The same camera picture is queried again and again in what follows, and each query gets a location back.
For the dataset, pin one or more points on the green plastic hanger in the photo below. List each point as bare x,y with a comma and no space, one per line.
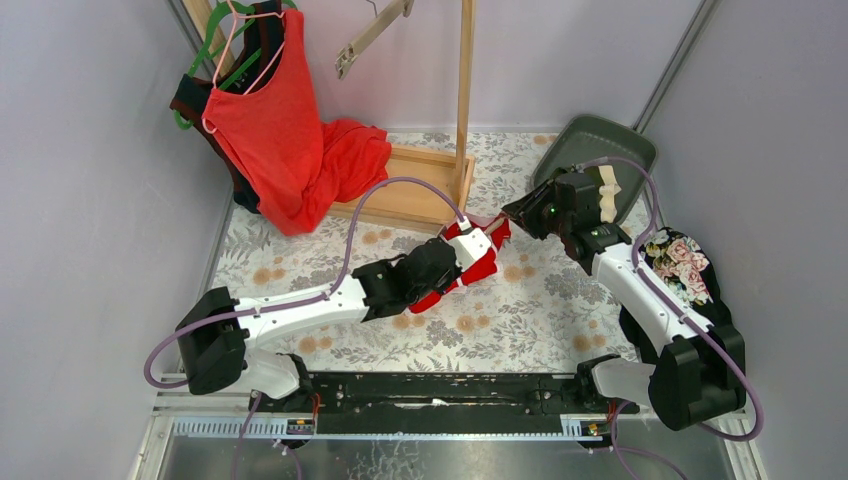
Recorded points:
207,17

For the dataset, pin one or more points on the olive green underwear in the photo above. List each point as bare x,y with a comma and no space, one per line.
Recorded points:
608,190

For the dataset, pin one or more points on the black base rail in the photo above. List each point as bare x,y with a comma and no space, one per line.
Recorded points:
511,404

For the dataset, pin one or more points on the grey plastic bin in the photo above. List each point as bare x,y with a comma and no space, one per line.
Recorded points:
587,137

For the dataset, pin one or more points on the red tank top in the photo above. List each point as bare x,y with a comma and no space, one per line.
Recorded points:
298,165

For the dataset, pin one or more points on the dark striped garment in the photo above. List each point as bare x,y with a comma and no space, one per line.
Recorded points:
192,94

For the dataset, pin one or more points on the wooden clothes rack stand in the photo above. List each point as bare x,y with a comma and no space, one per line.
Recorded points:
410,206

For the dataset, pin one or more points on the floral table cloth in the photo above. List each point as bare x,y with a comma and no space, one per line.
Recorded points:
538,313

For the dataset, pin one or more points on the black floral garment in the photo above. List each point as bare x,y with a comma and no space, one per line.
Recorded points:
687,272

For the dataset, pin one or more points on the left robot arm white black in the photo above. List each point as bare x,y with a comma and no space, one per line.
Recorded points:
225,342

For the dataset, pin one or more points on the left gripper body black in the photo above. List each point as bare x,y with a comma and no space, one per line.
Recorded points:
448,259

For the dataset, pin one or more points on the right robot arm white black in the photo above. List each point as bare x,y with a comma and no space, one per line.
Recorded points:
690,369

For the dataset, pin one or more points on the red underwear with white lettering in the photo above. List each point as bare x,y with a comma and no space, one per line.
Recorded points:
482,269

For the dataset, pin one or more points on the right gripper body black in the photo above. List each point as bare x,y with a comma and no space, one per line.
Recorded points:
530,208

